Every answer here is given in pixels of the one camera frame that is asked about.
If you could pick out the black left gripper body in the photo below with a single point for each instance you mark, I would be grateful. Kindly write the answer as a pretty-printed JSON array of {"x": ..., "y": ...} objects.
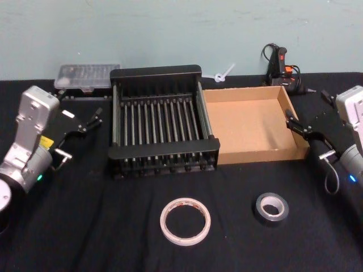
[{"x": 68, "y": 124}]

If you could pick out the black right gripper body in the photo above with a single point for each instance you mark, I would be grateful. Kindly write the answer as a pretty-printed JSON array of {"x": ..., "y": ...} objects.
[{"x": 329, "y": 127}]

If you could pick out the roll of silver tape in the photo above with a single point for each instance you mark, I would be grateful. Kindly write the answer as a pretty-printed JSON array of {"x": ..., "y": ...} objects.
[{"x": 270, "y": 221}]

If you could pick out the roll of white tape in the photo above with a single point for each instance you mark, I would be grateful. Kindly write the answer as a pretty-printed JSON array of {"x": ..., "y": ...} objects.
[{"x": 163, "y": 222}]

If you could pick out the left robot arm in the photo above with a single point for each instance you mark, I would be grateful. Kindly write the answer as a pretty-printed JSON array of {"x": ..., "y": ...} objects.
[{"x": 31, "y": 113}]

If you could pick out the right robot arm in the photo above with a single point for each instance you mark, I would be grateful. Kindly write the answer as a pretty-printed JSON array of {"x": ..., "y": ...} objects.
[{"x": 351, "y": 107}]

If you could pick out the clear plastic case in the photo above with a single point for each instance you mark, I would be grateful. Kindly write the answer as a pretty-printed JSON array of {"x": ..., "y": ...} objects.
[{"x": 85, "y": 75}]

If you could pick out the shallow brown cardboard tray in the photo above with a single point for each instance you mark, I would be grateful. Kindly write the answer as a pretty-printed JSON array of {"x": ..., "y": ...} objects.
[{"x": 246, "y": 124}]

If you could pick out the black rack with steel bars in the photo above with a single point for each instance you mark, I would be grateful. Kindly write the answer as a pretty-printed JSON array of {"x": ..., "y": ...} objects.
[{"x": 164, "y": 148}]

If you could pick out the small white three-armed plastic piece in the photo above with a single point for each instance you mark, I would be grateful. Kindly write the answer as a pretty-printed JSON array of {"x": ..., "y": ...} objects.
[{"x": 219, "y": 78}]

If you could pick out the pale wall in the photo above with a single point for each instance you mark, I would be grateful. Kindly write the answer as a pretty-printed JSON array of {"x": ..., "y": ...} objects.
[{"x": 170, "y": 28}]

